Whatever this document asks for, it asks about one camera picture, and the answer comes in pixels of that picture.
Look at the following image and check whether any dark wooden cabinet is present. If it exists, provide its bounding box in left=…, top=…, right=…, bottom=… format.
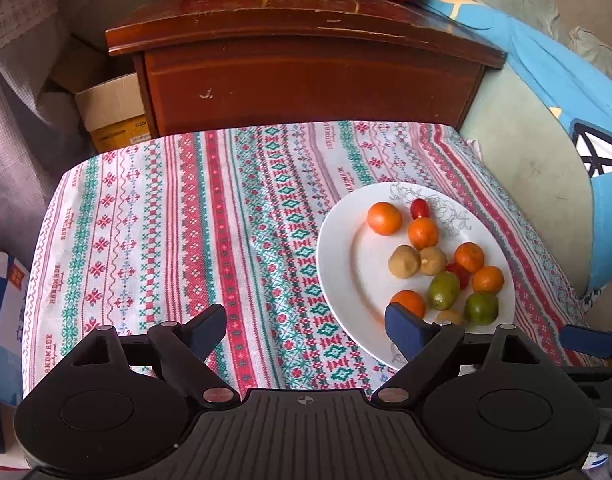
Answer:
left=105, top=0, right=506, bottom=136

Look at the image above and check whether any patterned tablecloth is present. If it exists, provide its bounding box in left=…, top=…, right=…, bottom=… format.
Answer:
left=22, top=122, right=588, bottom=391

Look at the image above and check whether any green fruit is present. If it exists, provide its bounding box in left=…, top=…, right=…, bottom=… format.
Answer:
left=464, top=292, right=499, bottom=325
left=428, top=271, right=460, bottom=311

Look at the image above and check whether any blue cushion cover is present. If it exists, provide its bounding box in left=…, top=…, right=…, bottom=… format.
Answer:
left=418, top=0, right=612, bottom=294

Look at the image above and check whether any green sofa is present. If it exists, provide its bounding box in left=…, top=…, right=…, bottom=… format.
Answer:
left=459, top=65, right=592, bottom=295

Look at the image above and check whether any blue white milk carton box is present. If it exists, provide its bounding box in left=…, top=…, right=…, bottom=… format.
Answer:
left=0, top=252, right=29, bottom=406

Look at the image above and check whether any red cherry tomato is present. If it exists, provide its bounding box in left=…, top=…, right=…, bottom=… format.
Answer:
left=410, top=198, right=431, bottom=220
left=446, top=262, right=471, bottom=290

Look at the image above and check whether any open cardboard box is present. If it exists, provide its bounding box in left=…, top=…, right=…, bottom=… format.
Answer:
left=50, top=36, right=152, bottom=153

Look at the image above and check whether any orange mandarin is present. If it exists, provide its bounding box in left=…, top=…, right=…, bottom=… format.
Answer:
left=367, top=202, right=402, bottom=236
left=391, top=289, right=426, bottom=318
left=407, top=218, right=440, bottom=250

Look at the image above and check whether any brown kiwi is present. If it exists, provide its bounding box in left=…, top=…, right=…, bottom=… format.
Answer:
left=387, top=245, right=420, bottom=278
left=419, top=246, right=447, bottom=276

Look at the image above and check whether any white oval plate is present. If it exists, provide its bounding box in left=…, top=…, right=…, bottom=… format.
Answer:
left=316, top=182, right=515, bottom=370

